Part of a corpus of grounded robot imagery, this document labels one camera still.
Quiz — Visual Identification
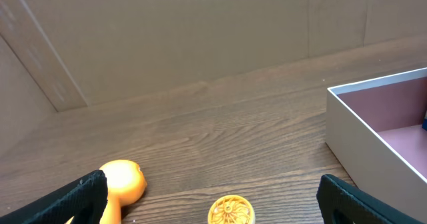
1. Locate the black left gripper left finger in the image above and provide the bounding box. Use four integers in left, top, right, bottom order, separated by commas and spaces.
1, 170, 108, 224

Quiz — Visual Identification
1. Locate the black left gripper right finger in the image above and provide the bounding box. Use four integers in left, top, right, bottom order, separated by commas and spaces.
316, 174, 422, 224

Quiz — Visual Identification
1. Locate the white box pink interior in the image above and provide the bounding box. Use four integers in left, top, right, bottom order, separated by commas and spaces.
326, 68, 426, 223

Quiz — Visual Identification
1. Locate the multicoloured puzzle cube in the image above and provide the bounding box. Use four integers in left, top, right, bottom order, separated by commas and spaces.
422, 112, 427, 130

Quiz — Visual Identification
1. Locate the orange toy dinosaur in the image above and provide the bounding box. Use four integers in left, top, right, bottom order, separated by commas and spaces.
65, 159, 148, 224

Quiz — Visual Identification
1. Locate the yellow round disc toy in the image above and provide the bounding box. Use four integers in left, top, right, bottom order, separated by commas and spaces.
207, 195, 256, 224

